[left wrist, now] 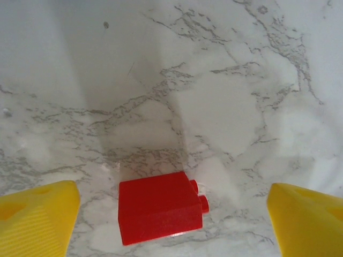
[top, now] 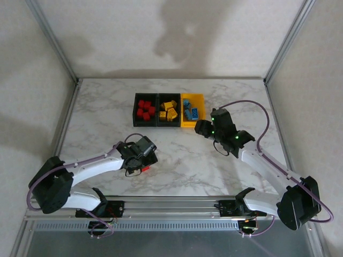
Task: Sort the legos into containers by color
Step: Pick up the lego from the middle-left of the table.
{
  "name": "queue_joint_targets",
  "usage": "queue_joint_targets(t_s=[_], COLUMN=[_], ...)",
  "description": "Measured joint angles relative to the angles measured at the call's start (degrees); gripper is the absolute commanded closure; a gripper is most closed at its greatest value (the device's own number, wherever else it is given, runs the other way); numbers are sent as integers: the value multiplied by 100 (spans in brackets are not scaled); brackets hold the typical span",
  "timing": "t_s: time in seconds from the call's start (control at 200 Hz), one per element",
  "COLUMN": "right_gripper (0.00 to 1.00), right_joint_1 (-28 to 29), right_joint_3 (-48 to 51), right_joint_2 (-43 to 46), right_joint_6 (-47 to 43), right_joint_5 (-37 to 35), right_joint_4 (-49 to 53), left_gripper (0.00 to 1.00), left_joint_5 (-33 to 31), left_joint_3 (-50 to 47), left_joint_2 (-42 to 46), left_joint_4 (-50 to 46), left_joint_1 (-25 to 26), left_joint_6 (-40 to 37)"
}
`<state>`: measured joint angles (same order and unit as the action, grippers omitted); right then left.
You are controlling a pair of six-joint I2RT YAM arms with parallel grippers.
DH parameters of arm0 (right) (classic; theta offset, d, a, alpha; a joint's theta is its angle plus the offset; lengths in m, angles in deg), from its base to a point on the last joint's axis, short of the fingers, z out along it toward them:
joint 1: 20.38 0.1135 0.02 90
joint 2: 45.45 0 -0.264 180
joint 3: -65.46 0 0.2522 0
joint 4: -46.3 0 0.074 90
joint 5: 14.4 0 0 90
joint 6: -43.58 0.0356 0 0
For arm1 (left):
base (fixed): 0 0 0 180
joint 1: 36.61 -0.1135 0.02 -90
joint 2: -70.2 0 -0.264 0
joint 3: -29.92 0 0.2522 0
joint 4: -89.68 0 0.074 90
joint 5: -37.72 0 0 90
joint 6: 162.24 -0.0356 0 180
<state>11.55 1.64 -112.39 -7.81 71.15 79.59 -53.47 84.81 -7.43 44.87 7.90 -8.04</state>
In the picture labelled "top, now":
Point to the printed yellow lego brick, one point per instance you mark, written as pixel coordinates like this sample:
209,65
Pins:
162,115

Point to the curved yellow lego brick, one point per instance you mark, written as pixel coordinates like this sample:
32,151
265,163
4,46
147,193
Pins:
172,114

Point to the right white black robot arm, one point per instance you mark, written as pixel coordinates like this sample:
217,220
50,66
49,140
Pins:
298,203

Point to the black plastic storage bin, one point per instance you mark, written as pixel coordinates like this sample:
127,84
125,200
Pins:
144,123
168,123

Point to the yellow plastic storage bin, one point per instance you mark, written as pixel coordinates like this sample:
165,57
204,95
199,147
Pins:
193,123

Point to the small black control board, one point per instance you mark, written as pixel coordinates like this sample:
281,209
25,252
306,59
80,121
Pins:
247,226
97,225

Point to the grey lower panel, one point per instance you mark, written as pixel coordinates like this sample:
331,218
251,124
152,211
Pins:
171,243

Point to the aluminium side rail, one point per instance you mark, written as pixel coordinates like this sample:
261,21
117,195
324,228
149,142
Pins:
276,112
65,120

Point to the wide aluminium base rail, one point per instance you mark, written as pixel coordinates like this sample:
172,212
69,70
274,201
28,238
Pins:
171,208

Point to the aluminium frame post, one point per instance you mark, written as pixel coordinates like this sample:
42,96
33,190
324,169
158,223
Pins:
53,40
288,40

